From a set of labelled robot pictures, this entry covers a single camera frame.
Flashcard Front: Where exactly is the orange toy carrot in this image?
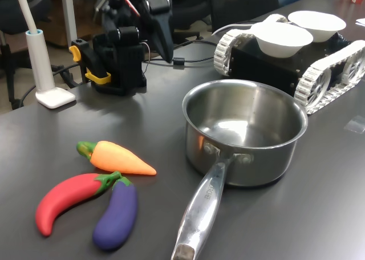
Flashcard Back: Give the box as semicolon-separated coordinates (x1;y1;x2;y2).
76;140;157;176

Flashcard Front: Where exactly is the red toy chilli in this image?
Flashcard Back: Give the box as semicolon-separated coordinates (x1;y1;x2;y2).
35;170;122;237

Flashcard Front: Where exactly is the black and yellow clamp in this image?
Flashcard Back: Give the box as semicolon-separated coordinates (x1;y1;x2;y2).
69;39;112;87

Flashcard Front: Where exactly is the white vertical pole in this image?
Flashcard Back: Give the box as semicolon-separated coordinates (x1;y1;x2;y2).
60;0;78;47

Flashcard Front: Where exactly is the black vehicle with white tracks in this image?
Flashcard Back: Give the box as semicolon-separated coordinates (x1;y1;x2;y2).
213;13;365;115

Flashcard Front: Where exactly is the white bowl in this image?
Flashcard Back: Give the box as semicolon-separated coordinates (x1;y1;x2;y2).
250;22;314;58
287;10;347;43

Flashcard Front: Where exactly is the black office chair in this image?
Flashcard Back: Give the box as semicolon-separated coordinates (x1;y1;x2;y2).
0;0;54;110

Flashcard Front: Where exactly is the purple toy aubergine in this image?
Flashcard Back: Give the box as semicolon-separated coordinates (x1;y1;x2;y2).
92;176;139;251

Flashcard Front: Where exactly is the clear tape piece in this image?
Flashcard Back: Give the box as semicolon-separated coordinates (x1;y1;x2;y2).
343;116;365;134

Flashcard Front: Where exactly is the black cable with ferrite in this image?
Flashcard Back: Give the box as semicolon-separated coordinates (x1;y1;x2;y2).
142;39;218;70

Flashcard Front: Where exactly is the white post with flat foot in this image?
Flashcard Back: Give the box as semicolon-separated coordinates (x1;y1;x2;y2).
14;0;76;109

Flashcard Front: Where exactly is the steel pan with long handle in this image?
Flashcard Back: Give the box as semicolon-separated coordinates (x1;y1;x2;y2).
171;79;309;260

